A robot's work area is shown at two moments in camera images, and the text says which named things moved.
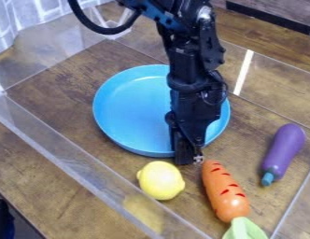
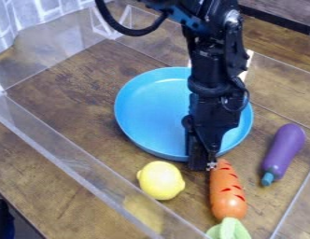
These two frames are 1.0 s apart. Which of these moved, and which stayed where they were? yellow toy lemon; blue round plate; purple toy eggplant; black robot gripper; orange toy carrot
Moved: blue round plate; orange toy carrot; black robot gripper
Stayed: yellow toy lemon; purple toy eggplant
